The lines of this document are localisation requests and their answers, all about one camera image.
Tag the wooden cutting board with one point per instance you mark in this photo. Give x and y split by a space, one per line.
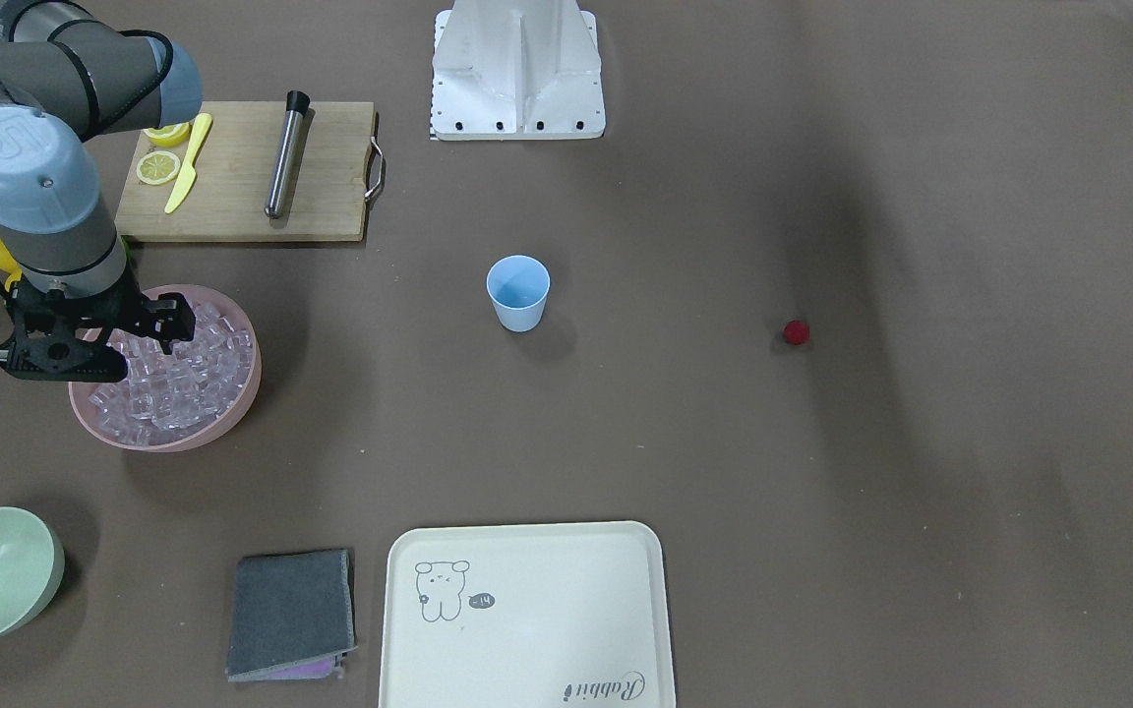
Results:
337 176

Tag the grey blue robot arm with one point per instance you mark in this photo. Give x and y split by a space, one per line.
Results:
66 278

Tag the lemon slice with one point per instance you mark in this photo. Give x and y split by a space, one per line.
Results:
158 167
168 136

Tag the steel muddler black tip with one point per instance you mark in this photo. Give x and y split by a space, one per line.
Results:
290 147

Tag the red strawberry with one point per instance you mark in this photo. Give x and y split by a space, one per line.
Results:
796 332

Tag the light blue cup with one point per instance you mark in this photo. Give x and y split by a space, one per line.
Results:
518 287

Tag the lemon slice upper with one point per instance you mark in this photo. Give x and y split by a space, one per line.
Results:
168 136

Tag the grey folded cloth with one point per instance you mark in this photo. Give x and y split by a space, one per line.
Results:
291 617

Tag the lemon slice lower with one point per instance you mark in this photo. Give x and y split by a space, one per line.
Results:
158 167

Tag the pink bowl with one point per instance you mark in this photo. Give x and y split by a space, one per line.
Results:
232 403

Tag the yellow lemon upper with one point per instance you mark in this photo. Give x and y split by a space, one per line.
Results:
9 267

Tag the clear ice cubes pile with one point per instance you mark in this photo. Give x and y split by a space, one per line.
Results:
193 379

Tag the cream rabbit tray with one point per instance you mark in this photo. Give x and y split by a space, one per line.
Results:
528 615

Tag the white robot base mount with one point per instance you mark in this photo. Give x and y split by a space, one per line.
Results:
516 71

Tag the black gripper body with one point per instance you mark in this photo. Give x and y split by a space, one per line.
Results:
159 319

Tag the yellow plastic knife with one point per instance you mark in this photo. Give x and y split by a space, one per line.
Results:
188 173

